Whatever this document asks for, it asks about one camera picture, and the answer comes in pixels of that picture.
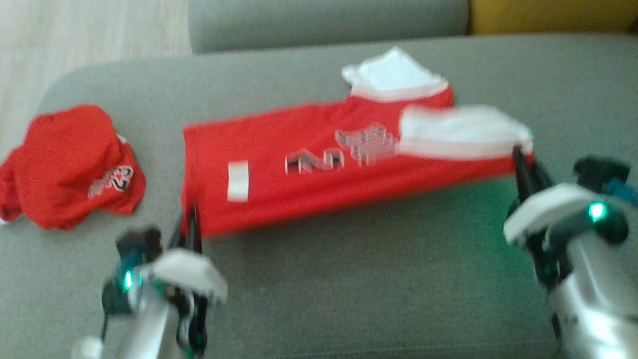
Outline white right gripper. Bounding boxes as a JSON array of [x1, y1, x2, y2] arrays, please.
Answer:
[[502, 144, 630, 292]]

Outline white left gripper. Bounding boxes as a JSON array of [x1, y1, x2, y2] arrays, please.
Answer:
[[140, 203, 229, 359]]

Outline red shorts with white trim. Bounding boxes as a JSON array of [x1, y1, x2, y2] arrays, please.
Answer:
[[0, 104, 147, 231]]

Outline red jersey with white sleeves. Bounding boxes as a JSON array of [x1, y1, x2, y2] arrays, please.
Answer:
[[180, 47, 535, 237]]

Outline grey and yellow sofa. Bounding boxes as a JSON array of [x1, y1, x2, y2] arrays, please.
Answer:
[[0, 0, 638, 359]]

